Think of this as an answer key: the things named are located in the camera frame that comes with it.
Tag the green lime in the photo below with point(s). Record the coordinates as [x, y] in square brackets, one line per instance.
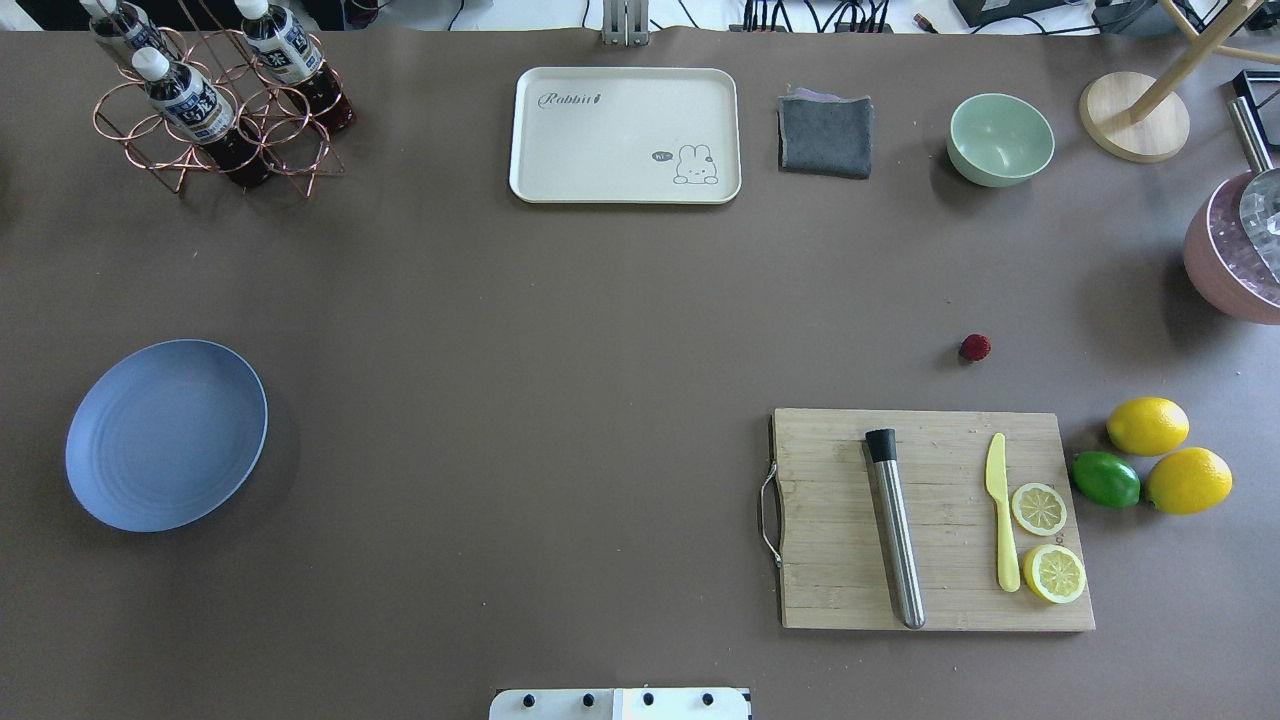
[1106, 478]

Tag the metal ice scoop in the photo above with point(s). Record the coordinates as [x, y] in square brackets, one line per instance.
[1258, 208]

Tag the lemon half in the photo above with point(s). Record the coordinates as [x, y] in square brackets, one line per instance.
[1039, 509]
[1054, 573]

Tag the aluminium frame post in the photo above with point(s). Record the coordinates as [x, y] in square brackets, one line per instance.
[625, 23]

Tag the yellow lemon far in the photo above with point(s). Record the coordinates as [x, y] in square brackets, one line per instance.
[1147, 426]

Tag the yellow lemon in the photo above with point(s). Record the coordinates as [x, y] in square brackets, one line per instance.
[1188, 481]
[1147, 426]

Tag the dark drink bottle front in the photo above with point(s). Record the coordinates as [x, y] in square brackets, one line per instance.
[196, 108]

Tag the lemon half upper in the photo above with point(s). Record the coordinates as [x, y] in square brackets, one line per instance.
[1039, 509]

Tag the dark drink bottle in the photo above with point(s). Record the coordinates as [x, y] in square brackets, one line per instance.
[196, 108]
[278, 40]
[121, 28]

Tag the blue plate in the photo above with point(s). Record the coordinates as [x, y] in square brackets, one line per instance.
[166, 436]

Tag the lemon half lower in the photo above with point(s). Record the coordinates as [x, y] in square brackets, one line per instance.
[1054, 573]

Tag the wooden cutting board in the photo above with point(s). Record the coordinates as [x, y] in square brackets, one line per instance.
[834, 543]

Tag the steel muddler black cap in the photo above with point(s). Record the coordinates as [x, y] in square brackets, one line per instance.
[884, 468]

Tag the dark drink bottle middle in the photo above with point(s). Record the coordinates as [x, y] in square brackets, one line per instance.
[278, 40]

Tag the copper wire bottle rack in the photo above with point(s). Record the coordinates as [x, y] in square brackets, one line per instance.
[259, 129]

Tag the cream rabbit tray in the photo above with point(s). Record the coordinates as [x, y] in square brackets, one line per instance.
[625, 135]

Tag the wooden cup stand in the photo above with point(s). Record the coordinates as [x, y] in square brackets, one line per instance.
[1139, 118]

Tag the pink bowl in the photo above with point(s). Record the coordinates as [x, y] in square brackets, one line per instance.
[1221, 262]

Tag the yellow plastic knife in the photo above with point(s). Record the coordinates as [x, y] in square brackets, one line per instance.
[997, 487]

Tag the white pillar with base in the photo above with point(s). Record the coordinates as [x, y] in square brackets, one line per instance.
[623, 703]

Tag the yellow lemon near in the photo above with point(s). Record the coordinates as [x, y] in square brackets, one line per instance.
[1188, 481]

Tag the red strawberry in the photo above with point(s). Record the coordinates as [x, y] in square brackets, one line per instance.
[974, 348]

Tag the dark drink bottle back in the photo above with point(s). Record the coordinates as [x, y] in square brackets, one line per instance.
[121, 28]

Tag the green bowl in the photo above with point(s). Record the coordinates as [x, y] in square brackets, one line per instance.
[998, 140]

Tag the grey folded cloth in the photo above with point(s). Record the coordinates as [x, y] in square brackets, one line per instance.
[826, 134]

